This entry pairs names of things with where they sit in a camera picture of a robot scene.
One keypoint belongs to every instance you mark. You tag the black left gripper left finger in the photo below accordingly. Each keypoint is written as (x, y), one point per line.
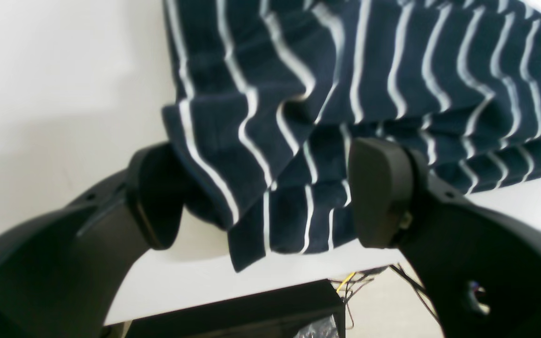
(61, 271)

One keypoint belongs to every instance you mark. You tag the navy white striped T-shirt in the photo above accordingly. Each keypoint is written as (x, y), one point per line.
(272, 93)

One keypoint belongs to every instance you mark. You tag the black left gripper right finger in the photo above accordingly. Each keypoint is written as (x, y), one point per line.
(481, 269)

